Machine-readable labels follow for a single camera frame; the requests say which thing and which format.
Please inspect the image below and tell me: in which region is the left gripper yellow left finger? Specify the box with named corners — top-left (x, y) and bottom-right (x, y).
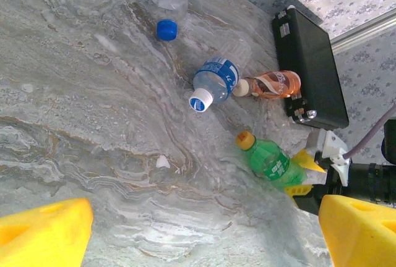
top-left (0, 197), bottom-right (94, 267)

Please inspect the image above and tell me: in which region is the green bottle yellow cap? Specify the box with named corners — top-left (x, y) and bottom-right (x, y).
top-left (235, 130), bottom-right (309, 192)

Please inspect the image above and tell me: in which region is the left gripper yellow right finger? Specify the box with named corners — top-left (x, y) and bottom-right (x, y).
top-left (318, 194), bottom-right (396, 267)

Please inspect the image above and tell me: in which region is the aluminium corner post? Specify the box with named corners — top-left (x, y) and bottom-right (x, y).
top-left (329, 9), bottom-right (396, 54)

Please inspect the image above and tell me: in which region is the blue-label bottle white cap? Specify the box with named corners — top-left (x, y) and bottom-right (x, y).
top-left (188, 56), bottom-right (241, 115)

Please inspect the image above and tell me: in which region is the blue-label bottle blue cap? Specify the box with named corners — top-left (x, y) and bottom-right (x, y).
top-left (147, 0), bottom-right (189, 42)

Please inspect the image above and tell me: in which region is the black hard case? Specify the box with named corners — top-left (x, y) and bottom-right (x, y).
top-left (271, 6), bottom-right (350, 129)

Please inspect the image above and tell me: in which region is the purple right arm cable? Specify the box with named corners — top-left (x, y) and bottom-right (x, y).
top-left (343, 104), bottom-right (396, 159)

